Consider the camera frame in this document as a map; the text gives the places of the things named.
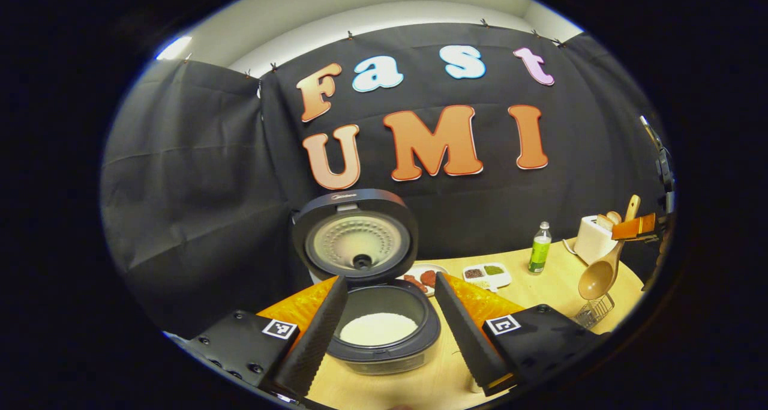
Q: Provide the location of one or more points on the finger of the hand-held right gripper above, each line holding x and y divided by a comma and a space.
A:
633, 227

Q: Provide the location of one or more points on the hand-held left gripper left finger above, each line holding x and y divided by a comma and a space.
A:
315, 338

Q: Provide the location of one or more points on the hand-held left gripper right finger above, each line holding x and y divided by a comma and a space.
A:
465, 338

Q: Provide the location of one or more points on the white rice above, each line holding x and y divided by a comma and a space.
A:
378, 329

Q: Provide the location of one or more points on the wooden spoon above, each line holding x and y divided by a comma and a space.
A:
597, 281

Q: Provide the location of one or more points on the black and silver rice cooker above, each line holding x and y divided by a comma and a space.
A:
312, 218

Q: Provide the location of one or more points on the toast bread slice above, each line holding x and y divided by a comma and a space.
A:
615, 217
603, 221

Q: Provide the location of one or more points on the white toaster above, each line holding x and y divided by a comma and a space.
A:
591, 245

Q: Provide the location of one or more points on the white divided bean dish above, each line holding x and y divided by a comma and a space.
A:
487, 275

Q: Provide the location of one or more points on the red meat piece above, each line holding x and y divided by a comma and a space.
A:
429, 278
415, 283

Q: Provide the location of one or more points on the round white plate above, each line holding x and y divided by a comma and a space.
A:
441, 269

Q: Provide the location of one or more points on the green label plastic bottle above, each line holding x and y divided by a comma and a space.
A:
539, 254

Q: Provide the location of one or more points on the black backdrop cloth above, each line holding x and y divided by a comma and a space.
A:
210, 188

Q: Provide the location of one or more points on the ceiling light panel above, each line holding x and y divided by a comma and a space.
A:
174, 48

